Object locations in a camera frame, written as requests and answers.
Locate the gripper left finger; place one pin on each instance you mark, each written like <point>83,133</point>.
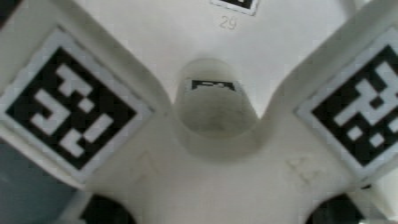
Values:
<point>105,212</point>

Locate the white round table top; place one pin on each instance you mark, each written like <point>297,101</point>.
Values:
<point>256,33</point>

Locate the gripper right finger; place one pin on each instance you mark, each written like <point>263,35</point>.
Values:
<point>336,212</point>

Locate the white cylindrical table leg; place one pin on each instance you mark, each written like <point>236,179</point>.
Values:
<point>211,103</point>

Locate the white cross-shaped table base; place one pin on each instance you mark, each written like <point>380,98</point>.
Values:
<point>89,121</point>

